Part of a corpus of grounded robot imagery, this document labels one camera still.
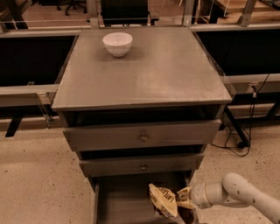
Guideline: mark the open bottom grey drawer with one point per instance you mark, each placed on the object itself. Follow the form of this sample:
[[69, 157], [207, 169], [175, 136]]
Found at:
[[126, 200]]

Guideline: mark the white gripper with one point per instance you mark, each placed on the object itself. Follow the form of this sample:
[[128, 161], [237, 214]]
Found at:
[[199, 194]]

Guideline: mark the brown chip bag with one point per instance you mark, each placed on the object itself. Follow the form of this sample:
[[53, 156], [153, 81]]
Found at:
[[165, 201]]

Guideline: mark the white ceramic bowl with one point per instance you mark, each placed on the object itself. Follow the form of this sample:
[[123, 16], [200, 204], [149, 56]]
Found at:
[[118, 43]]

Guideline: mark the top grey drawer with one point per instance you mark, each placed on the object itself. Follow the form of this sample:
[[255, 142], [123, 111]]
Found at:
[[141, 135]]

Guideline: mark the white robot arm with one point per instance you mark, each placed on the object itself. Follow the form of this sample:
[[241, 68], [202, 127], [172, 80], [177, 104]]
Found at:
[[233, 191]]

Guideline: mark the middle grey drawer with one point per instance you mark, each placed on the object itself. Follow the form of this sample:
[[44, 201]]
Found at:
[[136, 165]]

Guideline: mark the grey drawer cabinet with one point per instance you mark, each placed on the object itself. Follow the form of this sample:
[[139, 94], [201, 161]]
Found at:
[[165, 77]]

